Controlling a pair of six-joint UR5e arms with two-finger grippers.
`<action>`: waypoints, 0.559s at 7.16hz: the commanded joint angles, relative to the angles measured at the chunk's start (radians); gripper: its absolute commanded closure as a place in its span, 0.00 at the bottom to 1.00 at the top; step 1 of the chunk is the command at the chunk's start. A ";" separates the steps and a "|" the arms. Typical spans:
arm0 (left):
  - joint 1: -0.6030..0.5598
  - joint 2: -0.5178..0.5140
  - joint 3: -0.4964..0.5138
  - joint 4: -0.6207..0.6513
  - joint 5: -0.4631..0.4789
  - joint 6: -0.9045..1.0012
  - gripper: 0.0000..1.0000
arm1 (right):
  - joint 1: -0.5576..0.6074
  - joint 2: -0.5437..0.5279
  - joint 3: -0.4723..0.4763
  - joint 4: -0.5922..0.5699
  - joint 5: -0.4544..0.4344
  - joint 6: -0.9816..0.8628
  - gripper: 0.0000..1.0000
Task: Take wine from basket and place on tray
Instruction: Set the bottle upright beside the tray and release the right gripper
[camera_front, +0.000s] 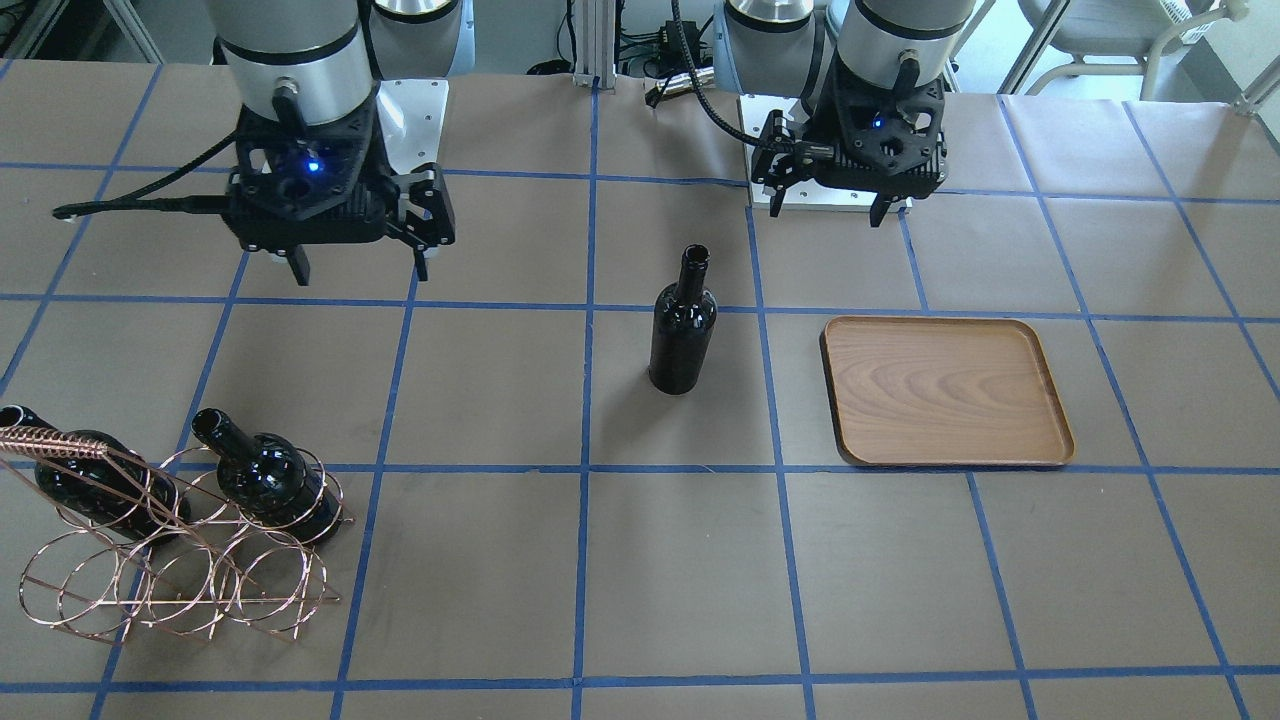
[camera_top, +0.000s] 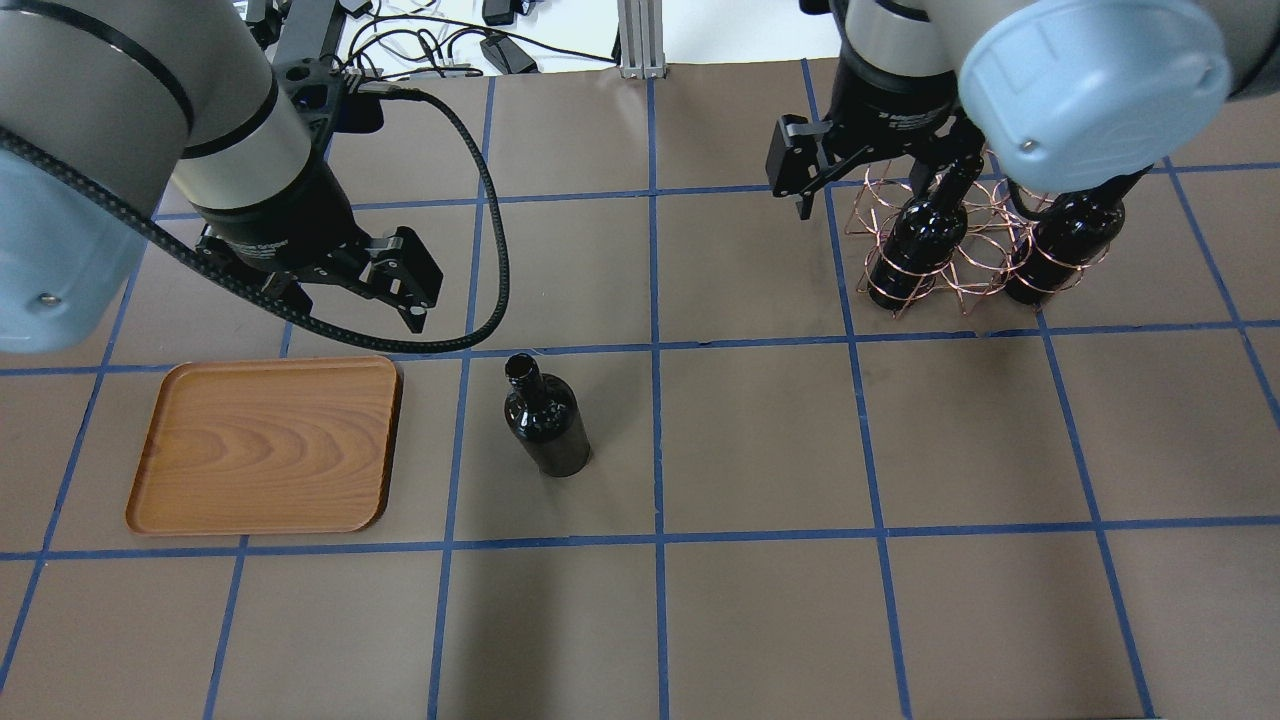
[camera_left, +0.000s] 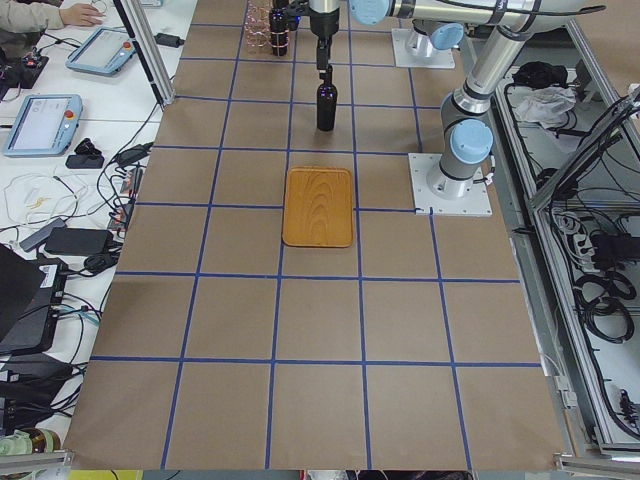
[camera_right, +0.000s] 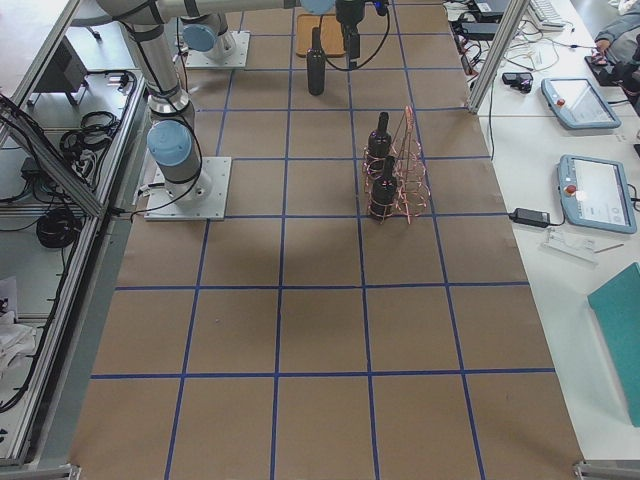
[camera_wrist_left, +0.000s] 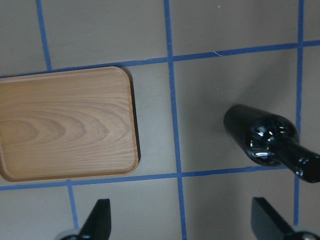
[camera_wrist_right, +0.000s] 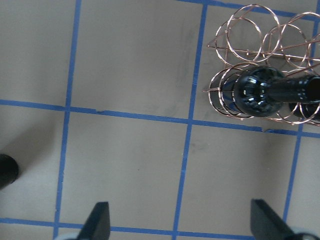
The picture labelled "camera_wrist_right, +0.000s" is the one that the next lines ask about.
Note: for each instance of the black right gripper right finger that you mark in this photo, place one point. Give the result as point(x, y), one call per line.
point(265, 224)

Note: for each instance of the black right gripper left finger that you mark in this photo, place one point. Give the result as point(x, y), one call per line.
point(97, 225)

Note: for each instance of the dark glass wine bottle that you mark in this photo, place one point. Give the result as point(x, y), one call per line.
point(261, 91)

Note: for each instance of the black round object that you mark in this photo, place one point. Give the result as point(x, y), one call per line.
point(9, 170)

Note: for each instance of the copper wire bottle basket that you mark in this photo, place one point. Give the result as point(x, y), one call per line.
point(255, 36)

